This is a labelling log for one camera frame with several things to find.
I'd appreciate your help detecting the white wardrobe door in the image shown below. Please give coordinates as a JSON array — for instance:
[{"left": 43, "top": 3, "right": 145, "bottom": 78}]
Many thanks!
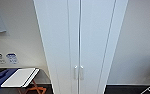
[
  {"left": 79, "top": 0, "right": 117, "bottom": 94},
  {"left": 33, "top": 0, "right": 81, "bottom": 94}
]

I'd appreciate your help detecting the white wardrobe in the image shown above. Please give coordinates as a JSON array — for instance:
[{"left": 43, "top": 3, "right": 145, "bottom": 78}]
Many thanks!
[{"left": 32, "top": 0, "right": 129, "bottom": 94}]

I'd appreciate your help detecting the flat white blue box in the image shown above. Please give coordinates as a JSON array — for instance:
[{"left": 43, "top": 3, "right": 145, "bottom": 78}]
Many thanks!
[{"left": 0, "top": 67, "right": 40, "bottom": 89}]

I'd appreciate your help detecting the silver door handle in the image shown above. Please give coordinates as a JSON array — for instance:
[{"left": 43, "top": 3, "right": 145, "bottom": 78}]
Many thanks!
[
  {"left": 73, "top": 65, "right": 79, "bottom": 81},
  {"left": 79, "top": 65, "right": 85, "bottom": 81}
]

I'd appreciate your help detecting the orange stand frame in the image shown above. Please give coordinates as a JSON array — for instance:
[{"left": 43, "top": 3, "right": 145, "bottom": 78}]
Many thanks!
[{"left": 17, "top": 78, "right": 47, "bottom": 94}]

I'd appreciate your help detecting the blue white wall label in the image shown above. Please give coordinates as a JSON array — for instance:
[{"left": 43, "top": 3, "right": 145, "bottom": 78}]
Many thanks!
[{"left": 5, "top": 52, "right": 19, "bottom": 66}]

